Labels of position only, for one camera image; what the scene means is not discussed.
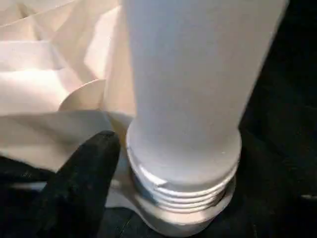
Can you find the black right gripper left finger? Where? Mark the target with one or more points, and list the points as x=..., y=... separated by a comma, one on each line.
x=79, y=188

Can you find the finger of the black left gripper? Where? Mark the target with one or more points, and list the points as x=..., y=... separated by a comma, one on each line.
x=22, y=173

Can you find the black table mat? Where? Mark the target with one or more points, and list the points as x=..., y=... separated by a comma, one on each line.
x=284, y=99

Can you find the white plastic table leg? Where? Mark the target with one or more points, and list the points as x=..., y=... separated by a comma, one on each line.
x=193, y=86

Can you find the white plastic table top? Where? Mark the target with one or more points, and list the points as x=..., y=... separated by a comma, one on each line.
x=49, y=86

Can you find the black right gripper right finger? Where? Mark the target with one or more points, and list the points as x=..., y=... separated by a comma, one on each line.
x=272, y=210

